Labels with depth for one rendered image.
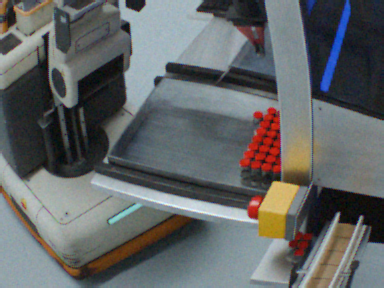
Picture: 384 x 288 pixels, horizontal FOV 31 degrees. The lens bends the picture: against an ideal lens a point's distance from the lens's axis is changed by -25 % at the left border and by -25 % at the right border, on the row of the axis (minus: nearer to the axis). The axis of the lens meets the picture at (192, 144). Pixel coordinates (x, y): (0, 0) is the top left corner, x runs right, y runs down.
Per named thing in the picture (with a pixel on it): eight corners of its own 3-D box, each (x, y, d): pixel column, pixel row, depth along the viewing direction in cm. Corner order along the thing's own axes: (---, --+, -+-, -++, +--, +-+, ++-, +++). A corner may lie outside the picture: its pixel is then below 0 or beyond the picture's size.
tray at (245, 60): (368, 59, 195) (367, 50, 192) (356, 112, 177) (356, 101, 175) (262, 26, 207) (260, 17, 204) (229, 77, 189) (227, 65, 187)
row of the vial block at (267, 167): (297, 130, 174) (296, 113, 171) (269, 189, 161) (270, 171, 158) (288, 128, 174) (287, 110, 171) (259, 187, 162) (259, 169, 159)
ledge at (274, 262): (333, 246, 148) (334, 240, 147) (310, 289, 139) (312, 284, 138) (276, 239, 153) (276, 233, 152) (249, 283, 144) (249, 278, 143)
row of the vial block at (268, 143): (288, 128, 174) (287, 110, 171) (259, 187, 162) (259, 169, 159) (279, 126, 175) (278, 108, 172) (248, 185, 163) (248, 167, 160)
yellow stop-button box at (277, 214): (306, 214, 144) (308, 186, 139) (292, 242, 139) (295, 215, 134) (270, 209, 146) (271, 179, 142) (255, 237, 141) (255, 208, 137)
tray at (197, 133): (312, 122, 175) (312, 109, 173) (274, 207, 158) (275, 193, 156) (165, 89, 188) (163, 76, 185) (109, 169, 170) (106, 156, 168)
